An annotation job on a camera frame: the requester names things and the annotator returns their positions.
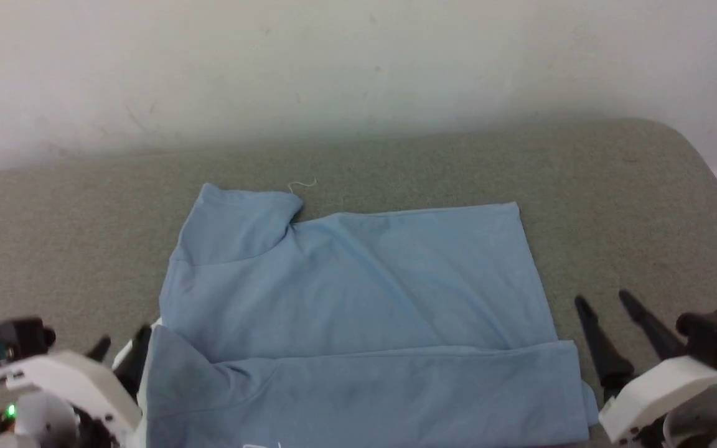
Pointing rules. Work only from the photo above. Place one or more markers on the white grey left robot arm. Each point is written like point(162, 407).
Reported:
point(28, 423)

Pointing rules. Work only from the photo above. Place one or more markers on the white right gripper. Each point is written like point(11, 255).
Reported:
point(663, 392)

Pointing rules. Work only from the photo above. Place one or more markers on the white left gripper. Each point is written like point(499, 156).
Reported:
point(69, 379)

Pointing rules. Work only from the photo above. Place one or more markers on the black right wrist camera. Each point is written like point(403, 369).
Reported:
point(713, 336)

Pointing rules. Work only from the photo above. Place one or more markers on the light blue garment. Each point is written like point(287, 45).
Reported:
point(358, 311)

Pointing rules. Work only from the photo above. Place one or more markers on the grey-green upholstered sofa seat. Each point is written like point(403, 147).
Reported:
point(396, 162)

